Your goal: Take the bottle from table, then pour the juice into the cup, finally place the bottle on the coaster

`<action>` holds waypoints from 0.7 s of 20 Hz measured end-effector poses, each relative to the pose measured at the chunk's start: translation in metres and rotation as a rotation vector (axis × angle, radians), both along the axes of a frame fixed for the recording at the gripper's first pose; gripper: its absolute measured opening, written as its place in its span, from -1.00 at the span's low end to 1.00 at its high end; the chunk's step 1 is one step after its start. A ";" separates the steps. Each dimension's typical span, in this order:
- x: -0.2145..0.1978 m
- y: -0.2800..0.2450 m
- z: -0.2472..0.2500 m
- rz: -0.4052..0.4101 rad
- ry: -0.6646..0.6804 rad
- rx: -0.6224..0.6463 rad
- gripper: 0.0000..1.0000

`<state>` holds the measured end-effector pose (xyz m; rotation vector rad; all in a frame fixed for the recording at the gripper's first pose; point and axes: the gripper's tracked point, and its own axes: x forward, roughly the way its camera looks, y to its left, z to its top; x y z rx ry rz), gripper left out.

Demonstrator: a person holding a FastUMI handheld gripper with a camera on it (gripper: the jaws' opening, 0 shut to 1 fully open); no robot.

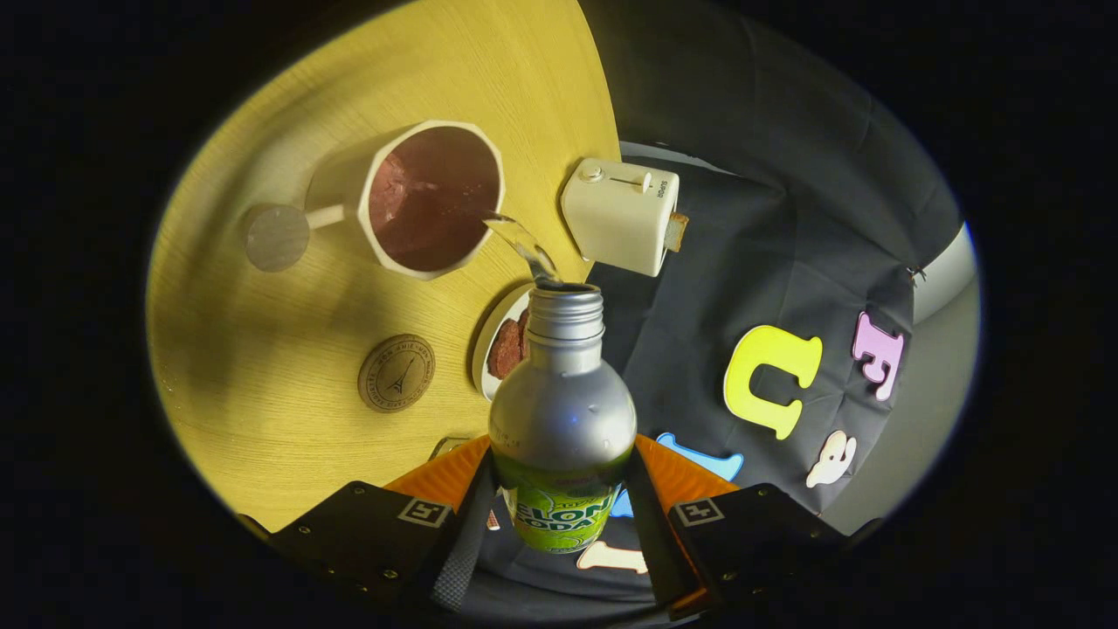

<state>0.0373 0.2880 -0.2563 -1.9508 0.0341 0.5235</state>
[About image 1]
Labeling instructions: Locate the wooden table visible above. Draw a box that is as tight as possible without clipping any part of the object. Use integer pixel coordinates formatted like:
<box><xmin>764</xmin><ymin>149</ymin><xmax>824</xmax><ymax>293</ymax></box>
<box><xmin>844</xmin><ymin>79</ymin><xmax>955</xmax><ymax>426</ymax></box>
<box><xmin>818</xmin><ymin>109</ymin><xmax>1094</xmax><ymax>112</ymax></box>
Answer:
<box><xmin>146</xmin><ymin>0</ymin><xmax>621</xmax><ymax>534</ymax></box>

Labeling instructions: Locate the dark red juice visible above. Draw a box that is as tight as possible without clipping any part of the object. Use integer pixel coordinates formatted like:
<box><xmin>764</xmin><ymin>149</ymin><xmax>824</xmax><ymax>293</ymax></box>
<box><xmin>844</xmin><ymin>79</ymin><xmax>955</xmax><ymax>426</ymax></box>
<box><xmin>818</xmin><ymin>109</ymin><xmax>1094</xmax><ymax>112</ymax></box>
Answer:
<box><xmin>369</xmin><ymin>127</ymin><xmax>500</xmax><ymax>272</ymax></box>

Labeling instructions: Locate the silver bottle with green label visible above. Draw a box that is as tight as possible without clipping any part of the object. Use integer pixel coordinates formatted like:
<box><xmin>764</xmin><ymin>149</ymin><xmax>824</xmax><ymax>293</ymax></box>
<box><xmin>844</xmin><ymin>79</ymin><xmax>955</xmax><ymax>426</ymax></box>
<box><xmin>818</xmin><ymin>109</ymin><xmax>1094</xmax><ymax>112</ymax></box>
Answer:
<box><xmin>487</xmin><ymin>282</ymin><xmax>638</xmax><ymax>556</ymax></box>

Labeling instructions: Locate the grey round plate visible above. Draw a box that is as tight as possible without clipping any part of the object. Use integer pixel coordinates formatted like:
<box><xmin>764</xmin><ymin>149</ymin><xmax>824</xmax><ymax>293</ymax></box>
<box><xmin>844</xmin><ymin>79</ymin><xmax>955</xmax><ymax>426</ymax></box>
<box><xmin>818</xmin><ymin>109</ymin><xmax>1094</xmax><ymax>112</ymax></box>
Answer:
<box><xmin>472</xmin><ymin>284</ymin><xmax>535</xmax><ymax>403</ymax></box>

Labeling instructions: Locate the round cork coaster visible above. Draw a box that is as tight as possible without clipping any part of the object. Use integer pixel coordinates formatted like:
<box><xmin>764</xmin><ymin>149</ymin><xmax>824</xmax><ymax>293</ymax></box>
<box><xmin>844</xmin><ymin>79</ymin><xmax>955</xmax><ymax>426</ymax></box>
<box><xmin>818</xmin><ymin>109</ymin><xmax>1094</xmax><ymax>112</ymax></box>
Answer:
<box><xmin>357</xmin><ymin>334</ymin><xmax>436</xmax><ymax>413</ymax></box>

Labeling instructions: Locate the white toaster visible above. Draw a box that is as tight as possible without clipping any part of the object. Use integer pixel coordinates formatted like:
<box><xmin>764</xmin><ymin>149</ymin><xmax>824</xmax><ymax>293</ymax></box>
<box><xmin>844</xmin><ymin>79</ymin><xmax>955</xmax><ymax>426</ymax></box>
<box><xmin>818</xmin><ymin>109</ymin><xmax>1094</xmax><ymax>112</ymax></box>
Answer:
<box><xmin>561</xmin><ymin>157</ymin><xmax>682</xmax><ymax>278</ymax></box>

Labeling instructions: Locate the black backdrop cloth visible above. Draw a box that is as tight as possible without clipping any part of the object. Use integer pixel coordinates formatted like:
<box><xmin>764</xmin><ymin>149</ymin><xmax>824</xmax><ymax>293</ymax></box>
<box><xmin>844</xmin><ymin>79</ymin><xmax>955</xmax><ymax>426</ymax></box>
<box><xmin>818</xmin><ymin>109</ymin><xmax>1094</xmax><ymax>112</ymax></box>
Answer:
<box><xmin>454</xmin><ymin>0</ymin><xmax>966</xmax><ymax>626</ymax></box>

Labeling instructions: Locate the cream cup with wooden handle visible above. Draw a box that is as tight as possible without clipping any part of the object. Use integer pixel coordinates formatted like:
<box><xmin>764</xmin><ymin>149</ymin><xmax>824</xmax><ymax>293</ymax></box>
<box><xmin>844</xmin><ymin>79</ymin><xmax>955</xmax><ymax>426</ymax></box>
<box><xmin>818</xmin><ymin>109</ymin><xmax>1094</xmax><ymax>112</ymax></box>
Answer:
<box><xmin>243</xmin><ymin>120</ymin><xmax>507</xmax><ymax>281</ymax></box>

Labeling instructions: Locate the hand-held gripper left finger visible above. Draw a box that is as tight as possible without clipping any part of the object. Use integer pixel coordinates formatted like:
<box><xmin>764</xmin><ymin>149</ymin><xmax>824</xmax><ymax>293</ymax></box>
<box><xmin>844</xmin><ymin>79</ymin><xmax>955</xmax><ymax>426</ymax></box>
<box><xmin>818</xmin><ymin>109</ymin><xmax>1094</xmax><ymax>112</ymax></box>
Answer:
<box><xmin>238</xmin><ymin>434</ymin><xmax>503</xmax><ymax>612</ymax></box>

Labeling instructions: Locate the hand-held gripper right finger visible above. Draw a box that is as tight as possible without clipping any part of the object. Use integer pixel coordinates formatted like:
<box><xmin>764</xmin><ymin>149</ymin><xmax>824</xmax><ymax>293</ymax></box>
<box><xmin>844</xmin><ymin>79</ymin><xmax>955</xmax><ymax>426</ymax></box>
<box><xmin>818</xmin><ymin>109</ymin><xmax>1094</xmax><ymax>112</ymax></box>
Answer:
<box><xmin>625</xmin><ymin>434</ymin><xmax>883</xmax><ymax>621</ymax></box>

